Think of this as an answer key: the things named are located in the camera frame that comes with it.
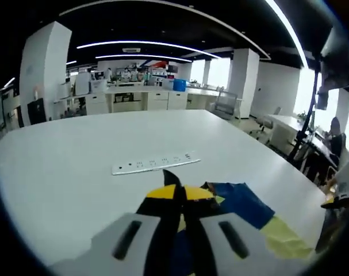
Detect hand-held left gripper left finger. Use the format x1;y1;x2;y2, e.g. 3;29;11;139
89;184;182;276

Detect grey office chair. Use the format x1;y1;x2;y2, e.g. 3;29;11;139
212;90;239;121

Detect black floor cabinet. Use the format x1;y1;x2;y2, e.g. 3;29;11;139
27;98;47;126

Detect white side desk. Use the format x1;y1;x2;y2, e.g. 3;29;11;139
266;113;308;151

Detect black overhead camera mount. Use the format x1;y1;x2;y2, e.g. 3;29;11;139
317;25;349;110

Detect long ceiling light strip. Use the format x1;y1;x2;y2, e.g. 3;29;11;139
76;40;223;60

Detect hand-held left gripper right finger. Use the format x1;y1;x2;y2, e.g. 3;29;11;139
182;185;278;276

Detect wide white pillar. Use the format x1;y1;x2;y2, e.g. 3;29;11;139
18;21;73;128

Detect white counter cabinets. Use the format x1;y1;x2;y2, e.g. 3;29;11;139
84;85;190;114

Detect narrow white pillar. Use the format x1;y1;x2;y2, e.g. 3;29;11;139
228;48;260;119

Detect recessed table power strip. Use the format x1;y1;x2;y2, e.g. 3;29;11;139
111;150;202;177

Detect blue plastic bin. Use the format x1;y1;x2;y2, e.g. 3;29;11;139
172;78;187;93

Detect black camera stand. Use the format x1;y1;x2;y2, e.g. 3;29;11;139
285;71;322;171

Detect yellow garment with dark sleeves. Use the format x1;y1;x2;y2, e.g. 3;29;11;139
145;168;313;276

